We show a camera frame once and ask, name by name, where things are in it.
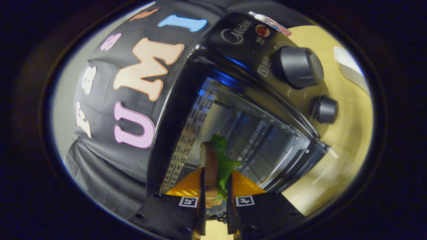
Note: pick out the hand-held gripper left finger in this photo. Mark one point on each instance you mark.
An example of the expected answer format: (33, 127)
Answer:
(166, 213)

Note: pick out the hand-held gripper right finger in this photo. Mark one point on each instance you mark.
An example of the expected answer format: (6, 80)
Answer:
(263, 213)

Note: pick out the lettuce sandwich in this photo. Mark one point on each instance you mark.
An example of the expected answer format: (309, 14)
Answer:
(211, 166)

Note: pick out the black toaster oven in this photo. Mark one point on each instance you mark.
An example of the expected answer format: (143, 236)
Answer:
(240, 83)

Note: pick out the white rectangular plate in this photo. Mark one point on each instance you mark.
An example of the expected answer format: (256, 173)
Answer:
(350, 68)

